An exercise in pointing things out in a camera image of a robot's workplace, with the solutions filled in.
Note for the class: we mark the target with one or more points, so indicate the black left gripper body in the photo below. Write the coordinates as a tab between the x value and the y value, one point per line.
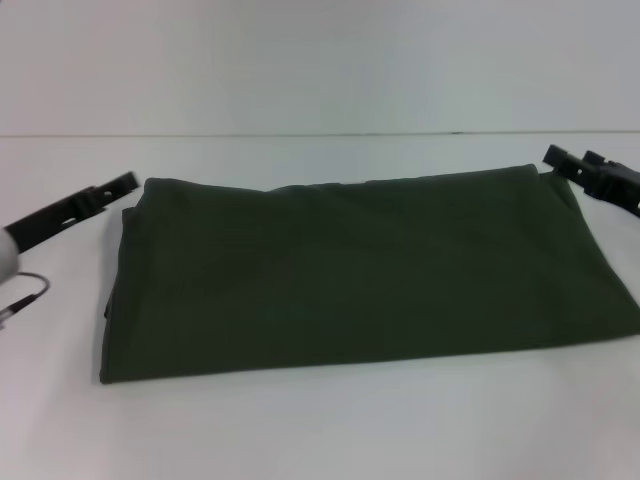
50	222

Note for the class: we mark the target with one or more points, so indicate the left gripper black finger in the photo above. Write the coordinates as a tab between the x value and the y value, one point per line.
107	192

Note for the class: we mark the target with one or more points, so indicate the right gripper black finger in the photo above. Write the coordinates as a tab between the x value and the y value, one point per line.
565	162
600	162

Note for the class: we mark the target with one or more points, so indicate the dark green t-shirt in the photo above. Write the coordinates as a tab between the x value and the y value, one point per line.
350	275

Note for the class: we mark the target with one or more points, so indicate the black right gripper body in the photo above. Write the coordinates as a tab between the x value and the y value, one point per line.
615	187

